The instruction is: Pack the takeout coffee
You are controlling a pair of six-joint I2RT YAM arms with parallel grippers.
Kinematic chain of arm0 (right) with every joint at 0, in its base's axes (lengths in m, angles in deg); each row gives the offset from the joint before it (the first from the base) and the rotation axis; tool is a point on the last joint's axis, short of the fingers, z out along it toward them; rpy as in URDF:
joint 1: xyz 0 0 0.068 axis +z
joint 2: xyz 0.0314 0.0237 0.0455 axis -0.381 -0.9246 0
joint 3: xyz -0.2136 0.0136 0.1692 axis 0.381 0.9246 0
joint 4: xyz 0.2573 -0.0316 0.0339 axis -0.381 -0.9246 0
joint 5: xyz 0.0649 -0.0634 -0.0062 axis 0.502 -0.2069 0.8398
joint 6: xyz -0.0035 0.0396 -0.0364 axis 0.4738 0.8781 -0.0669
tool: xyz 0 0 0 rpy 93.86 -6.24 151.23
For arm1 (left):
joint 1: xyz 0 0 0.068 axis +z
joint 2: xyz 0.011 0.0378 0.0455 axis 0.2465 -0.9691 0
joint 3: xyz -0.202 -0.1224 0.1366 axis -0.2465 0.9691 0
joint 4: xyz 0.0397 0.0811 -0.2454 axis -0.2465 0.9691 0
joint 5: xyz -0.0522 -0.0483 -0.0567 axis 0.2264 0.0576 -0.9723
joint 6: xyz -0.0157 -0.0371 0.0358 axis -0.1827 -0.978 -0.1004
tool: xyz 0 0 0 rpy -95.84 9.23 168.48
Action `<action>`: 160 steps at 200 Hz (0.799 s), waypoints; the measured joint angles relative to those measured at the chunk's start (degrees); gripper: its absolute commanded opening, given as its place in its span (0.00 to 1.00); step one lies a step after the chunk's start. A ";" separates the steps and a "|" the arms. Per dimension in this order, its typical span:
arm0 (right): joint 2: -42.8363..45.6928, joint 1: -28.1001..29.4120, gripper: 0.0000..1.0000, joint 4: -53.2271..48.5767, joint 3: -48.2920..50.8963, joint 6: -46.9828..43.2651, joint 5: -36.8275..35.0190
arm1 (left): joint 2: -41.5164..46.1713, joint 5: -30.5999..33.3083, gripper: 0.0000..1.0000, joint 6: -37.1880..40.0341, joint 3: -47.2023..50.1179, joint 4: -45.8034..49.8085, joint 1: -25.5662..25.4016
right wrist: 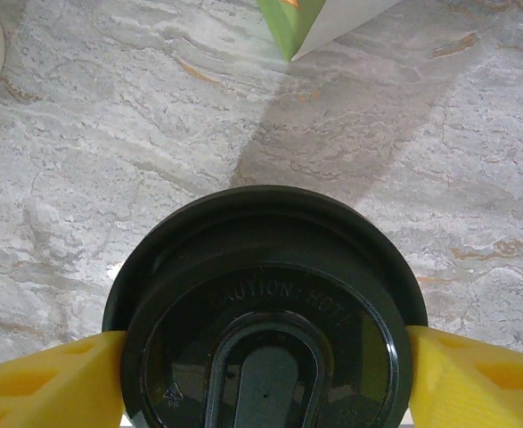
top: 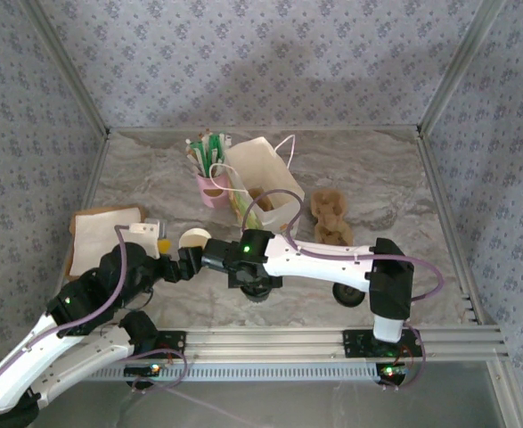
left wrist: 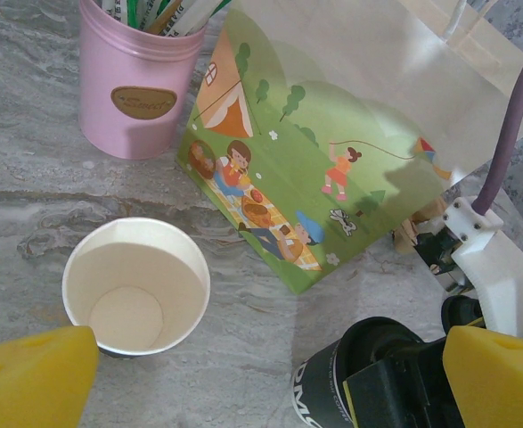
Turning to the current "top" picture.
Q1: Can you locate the white paper takeout bag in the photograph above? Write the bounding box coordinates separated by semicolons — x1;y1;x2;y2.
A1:
208;135;306;233

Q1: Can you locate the white paper napkin stack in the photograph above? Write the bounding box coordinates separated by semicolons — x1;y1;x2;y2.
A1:
68;209;149;277

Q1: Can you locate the pink holder cup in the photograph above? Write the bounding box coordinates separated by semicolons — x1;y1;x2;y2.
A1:
196;171;233;210

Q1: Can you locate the brown sugar stick sachet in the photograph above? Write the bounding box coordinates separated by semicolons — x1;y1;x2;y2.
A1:
184;138;202;169

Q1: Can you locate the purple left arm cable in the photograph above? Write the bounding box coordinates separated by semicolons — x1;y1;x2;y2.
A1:
0;224;191;396

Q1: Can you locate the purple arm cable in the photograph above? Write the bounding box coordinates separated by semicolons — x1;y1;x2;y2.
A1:
241;189;445;393
0;224;191;396

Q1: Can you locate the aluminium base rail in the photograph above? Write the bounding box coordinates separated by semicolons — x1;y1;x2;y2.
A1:
23;326;511;361

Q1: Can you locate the aluminium side rail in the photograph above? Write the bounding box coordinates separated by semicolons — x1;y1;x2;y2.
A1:
45;133;111;330
414;127;499;330

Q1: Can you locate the grey slotted cable duct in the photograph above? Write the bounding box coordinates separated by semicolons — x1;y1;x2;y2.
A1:
41;361;407;383

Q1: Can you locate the aluminium frame post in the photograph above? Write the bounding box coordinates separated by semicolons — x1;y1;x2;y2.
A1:
18;0;111;137
416;0;510;135

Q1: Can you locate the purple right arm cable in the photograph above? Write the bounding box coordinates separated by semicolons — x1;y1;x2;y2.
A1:
241;189;445;393

